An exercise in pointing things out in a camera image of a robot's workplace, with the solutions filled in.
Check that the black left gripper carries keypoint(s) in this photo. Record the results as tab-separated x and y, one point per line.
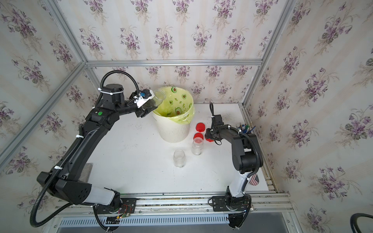
141	112

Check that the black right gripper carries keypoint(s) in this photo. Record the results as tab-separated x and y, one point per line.
208	133

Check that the glass tea jar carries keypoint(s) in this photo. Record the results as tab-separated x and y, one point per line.
179	158

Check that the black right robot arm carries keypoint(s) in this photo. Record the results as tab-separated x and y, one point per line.
247	159

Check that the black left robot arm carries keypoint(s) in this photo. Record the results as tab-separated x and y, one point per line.
62	181

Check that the green avocado print bag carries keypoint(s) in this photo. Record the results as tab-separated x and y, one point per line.
178	106

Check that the pens in cup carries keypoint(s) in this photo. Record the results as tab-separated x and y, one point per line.
246	128

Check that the printed paper scrap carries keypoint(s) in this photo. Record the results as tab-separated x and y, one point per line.
254	180

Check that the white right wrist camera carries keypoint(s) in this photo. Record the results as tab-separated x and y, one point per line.
217	121

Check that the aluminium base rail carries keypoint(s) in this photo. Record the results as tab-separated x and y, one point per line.
181	209

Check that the aluminium frame bars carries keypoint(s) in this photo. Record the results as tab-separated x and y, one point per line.
87	66

